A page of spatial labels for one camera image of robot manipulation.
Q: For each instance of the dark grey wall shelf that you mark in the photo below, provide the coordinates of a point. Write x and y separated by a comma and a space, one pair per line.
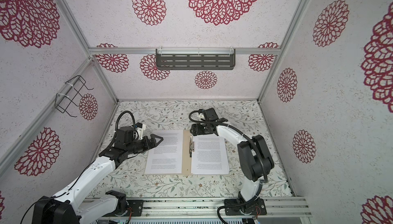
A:
195, 60

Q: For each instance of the brown cardboard folder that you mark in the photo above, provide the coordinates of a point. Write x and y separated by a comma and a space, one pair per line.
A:
187, 152

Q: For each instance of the black wire wall rack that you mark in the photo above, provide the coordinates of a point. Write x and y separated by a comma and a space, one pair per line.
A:
65, 99

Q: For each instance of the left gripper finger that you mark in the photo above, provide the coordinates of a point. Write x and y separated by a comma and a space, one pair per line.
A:
152, 144
155, 138

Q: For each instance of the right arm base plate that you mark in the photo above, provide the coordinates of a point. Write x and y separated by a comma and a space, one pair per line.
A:
256, 207

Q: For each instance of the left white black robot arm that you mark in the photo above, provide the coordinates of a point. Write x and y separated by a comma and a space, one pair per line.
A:
65, 206

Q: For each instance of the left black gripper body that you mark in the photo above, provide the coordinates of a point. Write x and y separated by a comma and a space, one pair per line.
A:
139, 145

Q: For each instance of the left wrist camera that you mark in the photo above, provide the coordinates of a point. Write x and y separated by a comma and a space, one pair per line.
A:
128, 134

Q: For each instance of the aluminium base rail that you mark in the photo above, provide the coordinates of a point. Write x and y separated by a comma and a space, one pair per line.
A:
206, 207

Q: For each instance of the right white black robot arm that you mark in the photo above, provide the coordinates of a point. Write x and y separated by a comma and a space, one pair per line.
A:
254, 156

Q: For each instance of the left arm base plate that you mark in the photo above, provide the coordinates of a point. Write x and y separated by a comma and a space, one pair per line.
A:
134, 208

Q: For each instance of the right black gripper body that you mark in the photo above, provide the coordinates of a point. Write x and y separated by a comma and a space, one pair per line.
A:
202, 129

